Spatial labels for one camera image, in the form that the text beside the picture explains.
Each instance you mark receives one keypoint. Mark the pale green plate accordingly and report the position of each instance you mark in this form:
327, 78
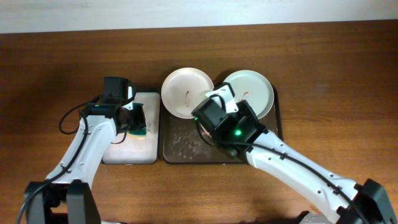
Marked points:
254, 88

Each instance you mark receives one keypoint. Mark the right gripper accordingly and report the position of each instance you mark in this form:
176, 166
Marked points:
244, 107

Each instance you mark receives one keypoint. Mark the white cloth in tray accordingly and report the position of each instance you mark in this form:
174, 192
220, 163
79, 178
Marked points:
140, 146

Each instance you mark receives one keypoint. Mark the large brown serving tray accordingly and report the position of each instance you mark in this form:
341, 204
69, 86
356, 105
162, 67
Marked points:
184, 142

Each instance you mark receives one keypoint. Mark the green and yellow sponge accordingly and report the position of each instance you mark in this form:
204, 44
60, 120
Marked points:
140, 133

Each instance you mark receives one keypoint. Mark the cream white plate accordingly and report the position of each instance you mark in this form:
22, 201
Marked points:
202, 97

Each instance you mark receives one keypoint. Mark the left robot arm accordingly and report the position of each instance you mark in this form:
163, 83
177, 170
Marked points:
65, 194

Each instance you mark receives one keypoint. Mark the pinkish white plate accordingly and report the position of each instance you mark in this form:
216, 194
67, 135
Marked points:
181, 88

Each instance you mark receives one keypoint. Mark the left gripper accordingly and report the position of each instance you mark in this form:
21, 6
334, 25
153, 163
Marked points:
140, 121

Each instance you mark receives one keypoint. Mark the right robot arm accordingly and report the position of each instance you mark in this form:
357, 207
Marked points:
341, 200

